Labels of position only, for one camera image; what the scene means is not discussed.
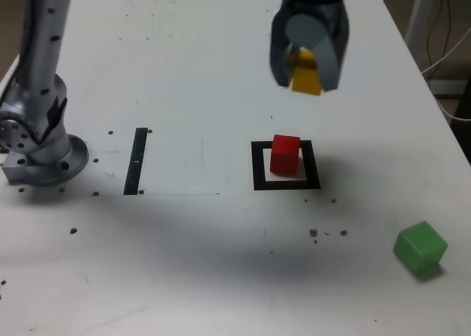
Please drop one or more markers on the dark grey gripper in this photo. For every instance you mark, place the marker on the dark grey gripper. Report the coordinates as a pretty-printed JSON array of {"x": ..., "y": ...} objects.
[{"x": 325, "y": 10}]

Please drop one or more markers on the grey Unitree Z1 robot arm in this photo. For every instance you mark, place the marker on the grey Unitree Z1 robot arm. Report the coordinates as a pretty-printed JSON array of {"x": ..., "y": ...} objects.
[{"x": 40, "y": 56}]

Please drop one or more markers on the red cube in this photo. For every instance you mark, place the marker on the red cube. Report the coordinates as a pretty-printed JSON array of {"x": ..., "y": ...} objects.
[{"x": 284, "y": 156}]

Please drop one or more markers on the white metal frame leg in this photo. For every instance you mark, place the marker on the white metal frame leg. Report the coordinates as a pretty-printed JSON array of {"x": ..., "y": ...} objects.
[{"x": 417, "y": 12}]

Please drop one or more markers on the black tape square outline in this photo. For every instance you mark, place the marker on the black tape square outline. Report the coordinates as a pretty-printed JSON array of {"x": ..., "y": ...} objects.
[{"x": 312, "y": 167}]

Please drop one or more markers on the dark flat box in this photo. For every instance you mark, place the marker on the dark flat box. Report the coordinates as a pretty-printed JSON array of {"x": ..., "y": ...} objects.
[{"x": 452, "y": 88}]

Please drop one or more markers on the yellow cube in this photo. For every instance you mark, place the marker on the yellow cube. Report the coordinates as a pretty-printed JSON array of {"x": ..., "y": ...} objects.
[{"x": 305, "y": 79}]

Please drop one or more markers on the green cube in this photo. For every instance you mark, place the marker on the green cube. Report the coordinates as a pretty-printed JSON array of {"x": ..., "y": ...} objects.
[{"x": 417, "y": 247}]

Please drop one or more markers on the black tape strip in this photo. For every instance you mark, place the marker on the black tape strip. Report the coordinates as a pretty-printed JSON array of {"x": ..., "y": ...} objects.
[{"x": 135, "y": 163}]

